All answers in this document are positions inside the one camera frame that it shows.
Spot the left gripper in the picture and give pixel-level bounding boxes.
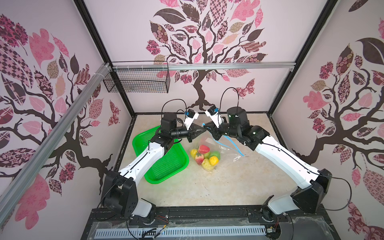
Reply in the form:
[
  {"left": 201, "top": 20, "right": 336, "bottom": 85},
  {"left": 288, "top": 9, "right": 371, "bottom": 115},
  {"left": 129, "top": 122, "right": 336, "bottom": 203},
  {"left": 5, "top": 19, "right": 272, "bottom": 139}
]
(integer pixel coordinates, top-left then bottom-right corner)
[{"left": 170, "top": 123, "right": 206, "bottom": 142}]

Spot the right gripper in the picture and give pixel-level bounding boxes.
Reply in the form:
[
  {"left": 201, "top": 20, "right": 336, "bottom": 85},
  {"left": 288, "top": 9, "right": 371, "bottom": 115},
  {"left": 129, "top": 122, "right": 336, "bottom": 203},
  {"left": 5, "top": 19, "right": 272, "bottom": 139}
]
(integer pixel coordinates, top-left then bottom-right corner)
[{"left": 202, "top": 117, "right": 239, "bottom": 142}]

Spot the yellow orange fruit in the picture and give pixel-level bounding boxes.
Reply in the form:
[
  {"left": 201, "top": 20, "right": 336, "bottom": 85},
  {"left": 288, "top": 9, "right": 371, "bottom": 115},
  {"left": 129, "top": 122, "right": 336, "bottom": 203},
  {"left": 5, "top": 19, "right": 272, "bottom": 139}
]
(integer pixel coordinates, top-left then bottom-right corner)
[{"left": 190, "top": 149, "right": 198, "bottom": 159}]

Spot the clear zip top bag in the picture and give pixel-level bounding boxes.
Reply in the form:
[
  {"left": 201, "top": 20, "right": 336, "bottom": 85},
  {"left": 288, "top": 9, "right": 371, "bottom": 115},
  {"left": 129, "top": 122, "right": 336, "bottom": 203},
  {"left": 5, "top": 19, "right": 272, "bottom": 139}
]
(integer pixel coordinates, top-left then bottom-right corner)
[{"left": 187, "top": 133, "right": 245, "bottom": 172}]

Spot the red strawberry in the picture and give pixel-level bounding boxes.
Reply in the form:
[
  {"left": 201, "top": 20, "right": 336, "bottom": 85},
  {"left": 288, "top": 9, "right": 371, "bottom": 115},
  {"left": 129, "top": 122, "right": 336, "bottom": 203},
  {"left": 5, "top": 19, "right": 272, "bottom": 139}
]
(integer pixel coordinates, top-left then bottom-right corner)
[{"left": 195, "top": 154, "right": 205, "bottom": 165}]

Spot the green plastic basket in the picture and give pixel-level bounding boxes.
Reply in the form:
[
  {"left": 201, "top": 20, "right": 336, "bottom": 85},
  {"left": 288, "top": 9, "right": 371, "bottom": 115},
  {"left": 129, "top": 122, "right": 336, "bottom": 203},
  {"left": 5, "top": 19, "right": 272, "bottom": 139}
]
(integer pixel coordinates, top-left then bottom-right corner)
[{"left": 132, "top": 126, "right": 189, "bottom": 184}]

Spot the beige potato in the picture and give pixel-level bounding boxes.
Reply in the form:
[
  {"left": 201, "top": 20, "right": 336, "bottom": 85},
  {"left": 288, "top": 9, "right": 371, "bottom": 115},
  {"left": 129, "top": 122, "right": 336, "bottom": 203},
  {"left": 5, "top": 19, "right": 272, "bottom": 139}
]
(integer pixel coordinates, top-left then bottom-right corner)
[{"left": 202, "top": 159, "right": 215, "bottom": 172}]

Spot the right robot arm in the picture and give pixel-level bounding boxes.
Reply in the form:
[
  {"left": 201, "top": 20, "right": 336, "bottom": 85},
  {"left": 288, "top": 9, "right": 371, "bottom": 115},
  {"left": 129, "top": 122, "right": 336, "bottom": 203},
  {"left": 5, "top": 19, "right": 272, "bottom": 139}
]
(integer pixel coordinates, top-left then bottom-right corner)
[{"left": 204, "top": 106, "right": 334, "bottom": 222}]

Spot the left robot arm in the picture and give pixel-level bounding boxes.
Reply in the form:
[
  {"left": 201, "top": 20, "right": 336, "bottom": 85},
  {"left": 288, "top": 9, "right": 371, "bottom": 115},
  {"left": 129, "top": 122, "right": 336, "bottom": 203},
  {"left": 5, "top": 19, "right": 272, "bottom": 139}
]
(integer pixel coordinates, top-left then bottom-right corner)
[{"left": 98, "top": 110, "right": 206, "bottom": 222}]

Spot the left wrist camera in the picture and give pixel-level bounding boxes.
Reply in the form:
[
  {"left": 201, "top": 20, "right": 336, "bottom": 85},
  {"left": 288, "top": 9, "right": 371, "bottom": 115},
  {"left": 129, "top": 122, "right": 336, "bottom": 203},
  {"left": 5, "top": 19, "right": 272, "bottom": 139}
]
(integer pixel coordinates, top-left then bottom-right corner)
[{"left": 184, "top": 109, "right": 199, "bottom": 130}]

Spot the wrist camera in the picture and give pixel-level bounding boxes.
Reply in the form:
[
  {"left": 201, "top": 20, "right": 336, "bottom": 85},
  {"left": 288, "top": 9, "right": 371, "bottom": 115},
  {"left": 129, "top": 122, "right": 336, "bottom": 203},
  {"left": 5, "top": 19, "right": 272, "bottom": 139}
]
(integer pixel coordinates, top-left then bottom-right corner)
[
  {"left": 205, "top": 105, "right": 223, "bottom": 128},
  {"left": 184, "top": 109, "right": 199, "bottom": 130}
]

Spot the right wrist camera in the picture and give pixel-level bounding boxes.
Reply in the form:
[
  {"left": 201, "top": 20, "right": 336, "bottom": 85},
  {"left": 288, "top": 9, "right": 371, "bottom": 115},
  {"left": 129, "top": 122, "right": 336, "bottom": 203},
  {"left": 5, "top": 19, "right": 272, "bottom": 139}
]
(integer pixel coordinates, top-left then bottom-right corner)
[{"left": 205, "top": 105, "right": 223, "bottom": 128}]

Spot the black wire basket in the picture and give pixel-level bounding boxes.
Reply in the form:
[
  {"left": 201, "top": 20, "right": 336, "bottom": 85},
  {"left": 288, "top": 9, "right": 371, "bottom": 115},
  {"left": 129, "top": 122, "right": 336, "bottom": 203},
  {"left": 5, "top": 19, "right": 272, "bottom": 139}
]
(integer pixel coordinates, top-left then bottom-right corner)
[{"left": 103, "top": 60, "right": 171, "bottom": 94}]

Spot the horizontal aluminium rail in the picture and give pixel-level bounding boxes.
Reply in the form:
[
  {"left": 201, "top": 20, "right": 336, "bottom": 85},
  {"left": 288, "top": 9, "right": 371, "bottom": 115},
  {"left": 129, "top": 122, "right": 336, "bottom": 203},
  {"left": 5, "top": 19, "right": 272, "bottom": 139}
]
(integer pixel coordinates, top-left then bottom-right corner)
[{"left": 113, "top": 62, "right": 296, "bottom": 71}]

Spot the white slotted cable duct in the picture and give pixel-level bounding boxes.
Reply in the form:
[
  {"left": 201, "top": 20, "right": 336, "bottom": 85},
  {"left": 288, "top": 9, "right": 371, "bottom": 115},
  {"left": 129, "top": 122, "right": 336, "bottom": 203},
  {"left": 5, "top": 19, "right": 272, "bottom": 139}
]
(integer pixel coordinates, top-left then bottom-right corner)
[{"left": 93, "top": 226, "right": 267, "bottom": 240}]

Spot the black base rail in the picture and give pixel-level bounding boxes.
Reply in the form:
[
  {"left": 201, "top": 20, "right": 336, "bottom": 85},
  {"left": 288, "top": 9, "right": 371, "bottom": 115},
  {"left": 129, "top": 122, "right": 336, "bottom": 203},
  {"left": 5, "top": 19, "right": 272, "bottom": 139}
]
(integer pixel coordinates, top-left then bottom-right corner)
[{"left": 81, "top": 205, "right": 340, "bottom": 240}]

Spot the left diagonal aluminium rail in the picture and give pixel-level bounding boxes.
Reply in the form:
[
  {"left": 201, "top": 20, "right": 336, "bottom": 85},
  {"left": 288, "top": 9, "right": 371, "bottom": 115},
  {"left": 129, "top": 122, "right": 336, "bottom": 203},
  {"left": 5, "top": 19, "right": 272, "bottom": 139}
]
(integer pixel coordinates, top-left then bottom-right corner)
[{"left": 1, "top": 63, "right": 111, "bottom": 224}]

